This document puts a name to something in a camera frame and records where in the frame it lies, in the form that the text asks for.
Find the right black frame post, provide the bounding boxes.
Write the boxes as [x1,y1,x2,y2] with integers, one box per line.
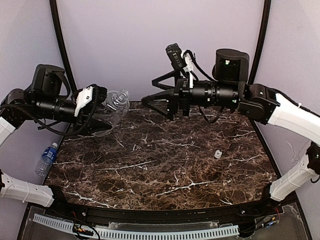
[248,0,272,85]

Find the small blue label water bottle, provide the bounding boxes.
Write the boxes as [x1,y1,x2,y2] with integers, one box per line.
[35,142,58,178]

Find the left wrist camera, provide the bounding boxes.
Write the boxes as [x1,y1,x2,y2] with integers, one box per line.
[73,85,108,117]

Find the clear bottle without label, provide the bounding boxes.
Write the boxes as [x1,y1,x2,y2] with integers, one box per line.
[93,89,130,137]

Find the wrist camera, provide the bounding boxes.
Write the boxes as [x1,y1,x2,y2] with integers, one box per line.
[165,43,198,88]
[73,85,108,117]

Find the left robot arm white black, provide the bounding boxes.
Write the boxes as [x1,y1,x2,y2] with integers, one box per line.
[0,64,113,208]

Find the white slotted cable duct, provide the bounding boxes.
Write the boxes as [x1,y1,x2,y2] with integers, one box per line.
[32,213,240,240]

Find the white bottle cap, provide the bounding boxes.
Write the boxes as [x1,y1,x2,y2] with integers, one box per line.
[214,149,223,159]

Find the left black frame post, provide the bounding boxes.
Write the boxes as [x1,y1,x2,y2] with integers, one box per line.
[49,0,77,93]

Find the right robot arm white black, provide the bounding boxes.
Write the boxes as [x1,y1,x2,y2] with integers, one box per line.
[141,44,320,203]

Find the black frame post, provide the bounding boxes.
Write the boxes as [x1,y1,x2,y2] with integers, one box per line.
[248,0,272,85]
[49,0,77,93]

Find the black front rail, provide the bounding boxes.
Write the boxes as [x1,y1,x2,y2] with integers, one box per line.
[45,201,277,225]

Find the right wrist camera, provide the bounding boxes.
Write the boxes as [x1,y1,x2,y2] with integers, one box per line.
[165,43,198,88]

